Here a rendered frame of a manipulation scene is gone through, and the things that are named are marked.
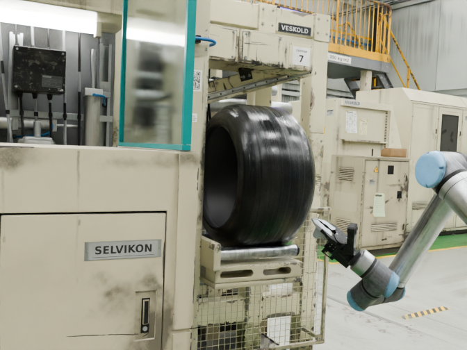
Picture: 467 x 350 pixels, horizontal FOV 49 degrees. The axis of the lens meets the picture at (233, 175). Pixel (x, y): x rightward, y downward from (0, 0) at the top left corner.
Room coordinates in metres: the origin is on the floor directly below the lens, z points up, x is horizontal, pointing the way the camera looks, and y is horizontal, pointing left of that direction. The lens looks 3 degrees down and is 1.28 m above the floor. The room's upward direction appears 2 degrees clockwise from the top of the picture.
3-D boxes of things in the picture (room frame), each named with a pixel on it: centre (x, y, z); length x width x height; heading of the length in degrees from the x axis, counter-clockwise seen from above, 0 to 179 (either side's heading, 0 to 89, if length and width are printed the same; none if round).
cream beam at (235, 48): (2.33, -0.02, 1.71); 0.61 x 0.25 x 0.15; 116
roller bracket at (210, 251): (1.93, 0.13, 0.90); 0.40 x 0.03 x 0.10; 26
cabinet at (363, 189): (6.73, -1.79, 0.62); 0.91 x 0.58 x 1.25; 125
